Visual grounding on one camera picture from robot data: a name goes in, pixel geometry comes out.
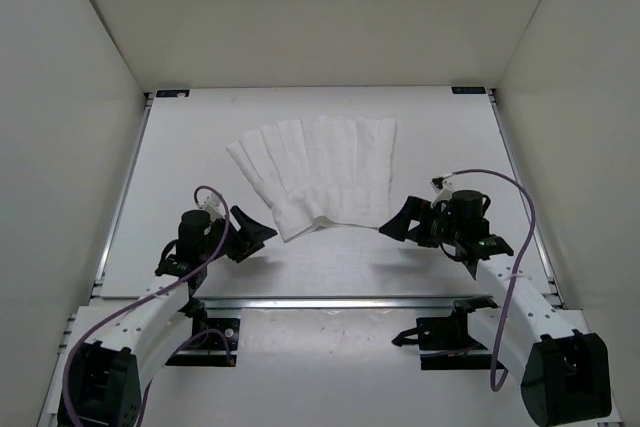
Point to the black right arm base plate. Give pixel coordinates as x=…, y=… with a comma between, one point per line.
x=444, y=342

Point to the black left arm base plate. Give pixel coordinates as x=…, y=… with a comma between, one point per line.
x=214, y=343

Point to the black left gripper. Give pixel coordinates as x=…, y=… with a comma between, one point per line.
x=249, y=237

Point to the blue right corner label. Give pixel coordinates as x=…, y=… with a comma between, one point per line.
x=468, y=90

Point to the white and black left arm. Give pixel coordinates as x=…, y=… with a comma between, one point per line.
x=109, y=371

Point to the white pleated skirt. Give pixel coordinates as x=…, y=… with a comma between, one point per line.
x=320, y=171

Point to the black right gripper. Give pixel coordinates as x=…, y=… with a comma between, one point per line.
x=398, y=227

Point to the aluminium table edge rail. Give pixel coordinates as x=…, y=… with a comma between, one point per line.
x=331, y=303

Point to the blue corner label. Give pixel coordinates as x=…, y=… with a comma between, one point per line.
x=172, y=93
x=468, y=90

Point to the blue left corner label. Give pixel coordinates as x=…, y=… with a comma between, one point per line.
x=172, y=93

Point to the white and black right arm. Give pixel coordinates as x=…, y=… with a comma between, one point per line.
x=563, y=372

